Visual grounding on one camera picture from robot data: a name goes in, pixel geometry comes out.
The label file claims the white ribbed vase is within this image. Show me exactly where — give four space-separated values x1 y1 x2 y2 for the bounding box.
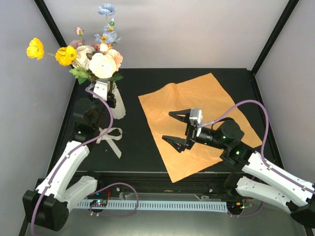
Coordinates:
111 83 126 119

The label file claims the orange wrapping paper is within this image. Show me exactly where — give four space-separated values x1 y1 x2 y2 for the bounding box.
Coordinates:
138 72 263 183

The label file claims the cream printed ribbon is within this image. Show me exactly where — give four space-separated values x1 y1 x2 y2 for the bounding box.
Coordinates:
96 127 123 158

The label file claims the peach rose flower stem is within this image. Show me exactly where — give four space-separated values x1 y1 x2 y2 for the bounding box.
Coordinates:
88 43 124 82

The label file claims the white peony flower stem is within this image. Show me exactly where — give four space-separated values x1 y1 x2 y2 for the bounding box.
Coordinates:
72 45 95 70

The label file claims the yellow poppy flower stem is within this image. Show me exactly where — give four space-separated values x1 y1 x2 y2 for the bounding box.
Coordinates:
26 38 95 84

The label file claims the blue poppy flower stem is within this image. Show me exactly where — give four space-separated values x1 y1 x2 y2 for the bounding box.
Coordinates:
94 3 121 44

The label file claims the pink rose flower stem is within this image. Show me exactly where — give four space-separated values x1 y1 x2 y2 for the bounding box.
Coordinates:
69 27 85 49

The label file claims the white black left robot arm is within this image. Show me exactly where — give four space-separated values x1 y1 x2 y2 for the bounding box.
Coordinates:
22 89 116 234

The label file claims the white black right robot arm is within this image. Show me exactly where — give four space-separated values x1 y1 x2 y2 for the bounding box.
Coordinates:
162 108 315 229

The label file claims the right small circuit board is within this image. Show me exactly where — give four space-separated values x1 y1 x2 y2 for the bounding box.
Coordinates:
227 202 247 209

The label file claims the small circuit board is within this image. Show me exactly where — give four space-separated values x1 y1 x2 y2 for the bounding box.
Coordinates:
90 199 108 207
227 202 247 209

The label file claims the left small circuit board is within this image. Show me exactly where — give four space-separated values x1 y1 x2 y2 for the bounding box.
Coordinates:
90 199 108 207

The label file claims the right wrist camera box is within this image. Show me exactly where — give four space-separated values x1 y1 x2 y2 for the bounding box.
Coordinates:
189 108 203 126

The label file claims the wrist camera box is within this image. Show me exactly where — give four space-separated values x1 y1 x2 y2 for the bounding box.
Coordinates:
189 108 203 126
93 79 110 101

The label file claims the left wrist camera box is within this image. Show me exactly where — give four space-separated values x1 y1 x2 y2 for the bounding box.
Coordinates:
93 79 110 101

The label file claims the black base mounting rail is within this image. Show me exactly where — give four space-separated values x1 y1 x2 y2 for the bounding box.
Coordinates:
36 171 247 197

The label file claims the light blue slotted cable duct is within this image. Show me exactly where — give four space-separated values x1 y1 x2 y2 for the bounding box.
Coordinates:
74 199 227 213

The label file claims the black left frame post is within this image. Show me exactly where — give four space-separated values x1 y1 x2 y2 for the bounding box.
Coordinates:
34 0 66 47

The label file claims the black frame post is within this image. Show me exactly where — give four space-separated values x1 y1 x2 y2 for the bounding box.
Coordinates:
34 0 66 47
251 0 299 76

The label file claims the black right frame post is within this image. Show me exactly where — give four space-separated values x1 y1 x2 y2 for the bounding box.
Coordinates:
251 0 299 76

